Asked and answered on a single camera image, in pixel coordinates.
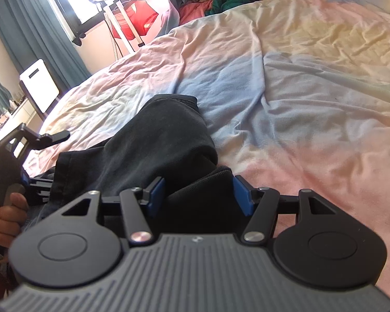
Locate teal curtain left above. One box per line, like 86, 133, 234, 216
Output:
0, 0, 91, 93

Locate red garment on rack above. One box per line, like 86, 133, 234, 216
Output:
113, 0, 158, 41

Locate white air purifier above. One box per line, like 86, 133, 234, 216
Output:
19, 59, 60, 120

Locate green clothing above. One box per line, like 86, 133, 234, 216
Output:
205, 0, 254, 16

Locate white drying rack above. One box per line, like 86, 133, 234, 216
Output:
89, 0, 145, 53

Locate black pants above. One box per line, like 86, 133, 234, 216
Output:
39, 94, 245, 234

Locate person's left hand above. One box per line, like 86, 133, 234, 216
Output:
0, 193, 29, 249

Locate pastel tie-dye bed sheet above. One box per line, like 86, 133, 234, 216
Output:
26, 0, 390, 296

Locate pink clothing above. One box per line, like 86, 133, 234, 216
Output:
178, 0, 213, 25

